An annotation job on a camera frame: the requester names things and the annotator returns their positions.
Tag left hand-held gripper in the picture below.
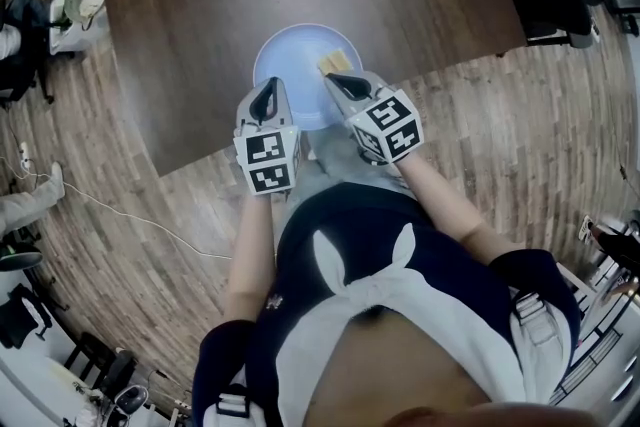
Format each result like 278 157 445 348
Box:
232 76 302 197

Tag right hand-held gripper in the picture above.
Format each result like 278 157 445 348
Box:
323 70 425 165

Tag tan sponge piece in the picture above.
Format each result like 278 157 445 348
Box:
317 48 354 77

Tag big blue plate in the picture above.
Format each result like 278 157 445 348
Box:
252 23 365 132

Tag person's right forearm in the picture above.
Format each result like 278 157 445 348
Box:
394 154 522 266

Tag person's left forearm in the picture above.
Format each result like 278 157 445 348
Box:
223 192 279 324

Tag person's grey trousers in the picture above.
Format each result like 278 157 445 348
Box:
287 127 416 226

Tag person's torso in navy top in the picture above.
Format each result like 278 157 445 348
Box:
192 182 581 427

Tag white carton with beige bags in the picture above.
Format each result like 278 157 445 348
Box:
48 0 109 56

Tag black stool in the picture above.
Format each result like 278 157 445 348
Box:
0 249 44 273

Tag black wooden chair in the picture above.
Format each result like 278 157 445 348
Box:
64 332 117 389

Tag grey black handheld device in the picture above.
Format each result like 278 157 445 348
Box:
112 382 149 416

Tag metal shelf rack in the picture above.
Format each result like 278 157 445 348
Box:
547 274 640 406

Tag white desk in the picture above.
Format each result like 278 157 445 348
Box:
0 319 166 427

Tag white floor cable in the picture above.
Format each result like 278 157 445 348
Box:
19 172 234 261

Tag grey harness strap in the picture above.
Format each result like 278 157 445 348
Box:
214 392 252 419
509 292 559 347

